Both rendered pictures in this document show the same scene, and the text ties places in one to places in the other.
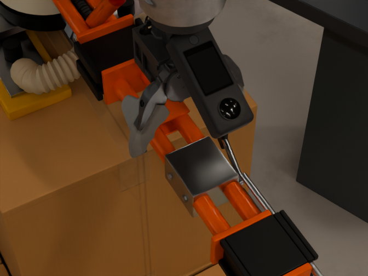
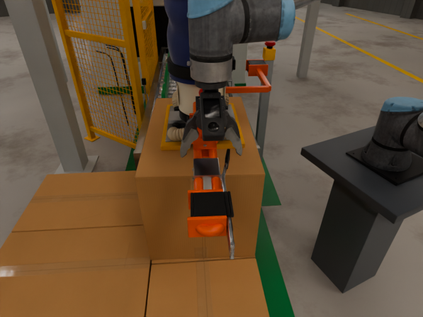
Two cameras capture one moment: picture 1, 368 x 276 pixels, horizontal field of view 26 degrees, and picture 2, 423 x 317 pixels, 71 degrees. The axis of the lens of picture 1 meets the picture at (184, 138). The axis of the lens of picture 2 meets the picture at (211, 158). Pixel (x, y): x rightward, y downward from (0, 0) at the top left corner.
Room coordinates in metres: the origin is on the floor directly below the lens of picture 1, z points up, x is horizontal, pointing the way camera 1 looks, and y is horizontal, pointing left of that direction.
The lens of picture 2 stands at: (0.06, -0.28, 1.50)
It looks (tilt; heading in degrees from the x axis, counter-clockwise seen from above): 34 degrees down; 26
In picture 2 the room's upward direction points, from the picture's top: straight up
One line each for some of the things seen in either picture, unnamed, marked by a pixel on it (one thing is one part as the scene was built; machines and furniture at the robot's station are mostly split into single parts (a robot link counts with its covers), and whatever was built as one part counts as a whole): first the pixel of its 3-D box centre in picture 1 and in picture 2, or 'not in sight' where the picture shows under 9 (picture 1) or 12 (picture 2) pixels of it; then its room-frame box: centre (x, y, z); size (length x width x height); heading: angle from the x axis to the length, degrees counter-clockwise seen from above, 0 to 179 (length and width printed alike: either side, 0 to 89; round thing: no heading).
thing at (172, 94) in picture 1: (178, 40); (210, 102); (0.63, 0.01, 1.21); 0.09 x 0.08 x 0.12; 29
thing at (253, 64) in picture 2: not in sight; (256, 67); (1.35, 0.13, 1.08); 0.09 x 0.08 x 0.05; 119
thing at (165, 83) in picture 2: not in sight; (164, 66); (2.45, 1.41, 0.60); 1.60 x 0.11 x 0.09; 30
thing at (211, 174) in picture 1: (201, 176); (206, 173); (0.56, -0.02, 1.06); 0.07 x 0.07 x 0.04; 29
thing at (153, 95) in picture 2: not in sight; (156, 90); (2.11, 1.28, 0.50); 2.31 x 0.05 x 0.19; 30
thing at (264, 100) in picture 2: not in sight; (262, 117); (2.01, 0.26, 0.50); 0.07 x 0.07 x 1.00; 30
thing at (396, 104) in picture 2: not in sight; (401, 121); (1.35, -0.49, 0.95); 0.17 x 0.15 x 0.18; 45
